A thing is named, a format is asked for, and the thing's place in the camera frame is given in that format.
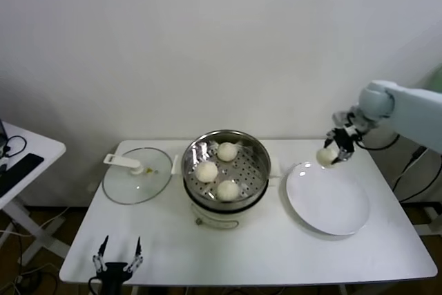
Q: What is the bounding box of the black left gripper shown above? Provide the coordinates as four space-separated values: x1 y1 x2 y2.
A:
91 235 144 295

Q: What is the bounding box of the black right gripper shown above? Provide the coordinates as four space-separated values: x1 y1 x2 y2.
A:
323 128 357 166

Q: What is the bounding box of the white steamed baozi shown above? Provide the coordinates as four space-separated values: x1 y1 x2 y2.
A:
216 142 238 162
216 180 240 202
195 162 219 184
316 148 338 169

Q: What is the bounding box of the stainless perforated steamer basket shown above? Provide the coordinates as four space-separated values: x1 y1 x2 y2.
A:
182 130 272 204

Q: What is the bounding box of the large white plate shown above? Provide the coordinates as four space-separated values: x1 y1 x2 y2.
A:
285 160 372 236

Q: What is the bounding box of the white electric cooking pot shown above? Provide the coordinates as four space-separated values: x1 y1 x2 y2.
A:
171 154 281 231

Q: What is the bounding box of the flat black keyboard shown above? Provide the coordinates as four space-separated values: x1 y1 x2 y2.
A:
0 153 46 198

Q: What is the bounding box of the white folding side table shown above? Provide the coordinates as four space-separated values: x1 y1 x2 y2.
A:
0 121 70 260

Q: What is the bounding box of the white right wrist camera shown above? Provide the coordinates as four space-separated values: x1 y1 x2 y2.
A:
331 111 362 137

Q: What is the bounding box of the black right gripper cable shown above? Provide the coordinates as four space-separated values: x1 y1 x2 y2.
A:
355 134 401 151

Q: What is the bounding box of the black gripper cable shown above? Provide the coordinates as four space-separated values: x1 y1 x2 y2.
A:
355 134 401 151
88 274 104 295

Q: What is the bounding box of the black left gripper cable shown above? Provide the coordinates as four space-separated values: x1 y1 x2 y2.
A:
88 274 104 295

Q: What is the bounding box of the glass lid with white handle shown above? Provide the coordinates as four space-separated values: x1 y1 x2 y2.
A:
102 147 173 205

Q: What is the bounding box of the white floor cable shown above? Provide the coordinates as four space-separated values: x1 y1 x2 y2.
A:
0 204 70 238

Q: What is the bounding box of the black power adapter cable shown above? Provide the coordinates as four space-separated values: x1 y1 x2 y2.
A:
392 146 442 204

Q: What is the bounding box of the black looped cable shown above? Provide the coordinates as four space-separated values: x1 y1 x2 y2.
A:
0 135 28 171

